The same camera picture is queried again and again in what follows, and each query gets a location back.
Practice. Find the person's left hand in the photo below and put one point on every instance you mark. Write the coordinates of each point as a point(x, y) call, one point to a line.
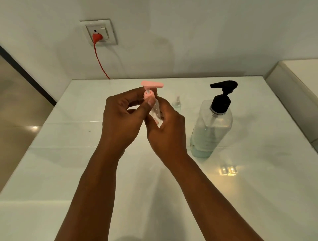
point(119, 124)

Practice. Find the person's right hand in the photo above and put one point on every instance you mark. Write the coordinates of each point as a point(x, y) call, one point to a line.
point(167, 134)

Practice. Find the person's right thumb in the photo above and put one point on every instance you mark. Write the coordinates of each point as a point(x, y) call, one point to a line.
point(151, 123)

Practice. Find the person's left thumb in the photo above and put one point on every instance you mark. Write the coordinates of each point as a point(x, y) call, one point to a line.
point(147, 108)

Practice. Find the small clear bottle pink pump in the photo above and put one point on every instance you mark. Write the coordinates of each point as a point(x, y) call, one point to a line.
point(152, 99)

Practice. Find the person's right forearm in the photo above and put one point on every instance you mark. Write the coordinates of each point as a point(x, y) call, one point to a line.
point(211, 203)

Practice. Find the person's left forearm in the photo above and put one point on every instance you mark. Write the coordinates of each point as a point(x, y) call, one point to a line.
point(87, 198)

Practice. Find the small clear spray bottle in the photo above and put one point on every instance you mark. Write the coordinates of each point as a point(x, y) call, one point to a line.
point(177, 102)

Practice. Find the large clear bottle black pump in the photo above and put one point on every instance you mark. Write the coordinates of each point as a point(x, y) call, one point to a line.
point(213, 124)

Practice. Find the red plug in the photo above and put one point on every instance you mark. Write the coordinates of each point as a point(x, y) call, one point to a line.
point(97, 37)

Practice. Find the white wall socket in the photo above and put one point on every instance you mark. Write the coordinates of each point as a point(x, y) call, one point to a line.
point(99, 32)

